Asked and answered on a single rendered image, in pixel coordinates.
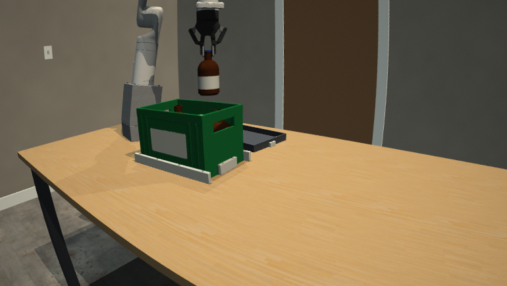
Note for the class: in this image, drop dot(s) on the brown glass bottle with blue cap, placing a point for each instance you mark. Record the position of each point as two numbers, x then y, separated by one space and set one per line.
208 76

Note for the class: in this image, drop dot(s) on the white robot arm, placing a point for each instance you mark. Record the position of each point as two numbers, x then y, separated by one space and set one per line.
147 45

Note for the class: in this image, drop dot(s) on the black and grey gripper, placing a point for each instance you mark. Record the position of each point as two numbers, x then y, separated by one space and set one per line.
207 25

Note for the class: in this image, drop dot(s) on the green plastic crate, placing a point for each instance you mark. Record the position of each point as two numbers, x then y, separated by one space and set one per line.
188 138

